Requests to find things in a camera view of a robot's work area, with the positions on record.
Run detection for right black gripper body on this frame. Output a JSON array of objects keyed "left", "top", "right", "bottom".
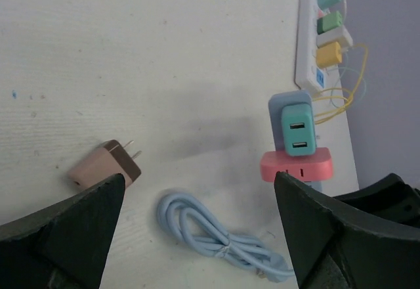
[{"left": 335, "top": 173, "right": 419, "bottom": 228}]

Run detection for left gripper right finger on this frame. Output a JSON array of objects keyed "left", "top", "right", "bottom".
[{"left": 274, "top": 172, "right": 419, "bottom": 288}]

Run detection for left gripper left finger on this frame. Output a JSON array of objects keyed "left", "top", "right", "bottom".
[{"left": 1, "top": 174, "right": 125, "bottom": 288}]

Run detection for pink plug adapter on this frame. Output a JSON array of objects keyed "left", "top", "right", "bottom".
[{"left": 260, "top": 147, "right": 333, "bottom": 183}]

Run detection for brown USB charger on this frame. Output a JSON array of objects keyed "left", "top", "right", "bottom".
[{"left": 68, "top": 139, "right": 142, "bottom": 189}]

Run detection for teal USB charger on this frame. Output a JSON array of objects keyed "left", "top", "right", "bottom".
[{"left": 282, "top": 103, "right": 317, "bottom": 156}]

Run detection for blue power cord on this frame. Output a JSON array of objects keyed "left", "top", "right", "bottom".
[{"left": 156, "top": 192, "right": 296, "bottom": 285}]

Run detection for white power strip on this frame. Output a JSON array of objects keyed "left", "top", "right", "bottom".
[{"left": 294, "top": 0, "right": 354, "bottom": 93}]

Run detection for blue power strip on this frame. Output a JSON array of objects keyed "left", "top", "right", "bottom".
[{"left": 260, "top": 90, "right": 318, "bottom": 182}]

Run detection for yellow USB charger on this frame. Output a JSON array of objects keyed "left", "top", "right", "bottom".
[{"left": 316, "top": 41, "right": 343, "bottom": 69}]

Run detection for green USB charger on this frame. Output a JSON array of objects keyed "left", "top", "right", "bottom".
[{"left": 317, "top": 11, "right": 343, "bottom": 35}]

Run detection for yellow cable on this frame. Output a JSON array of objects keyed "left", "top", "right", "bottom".
[{"left": 311, "top": 42, "right": 369, "bottom": 125}]

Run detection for light green cable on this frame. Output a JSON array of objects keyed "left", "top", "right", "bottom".
[{"left": 329, "top": 0, "right": 367, "bottom": 109}]

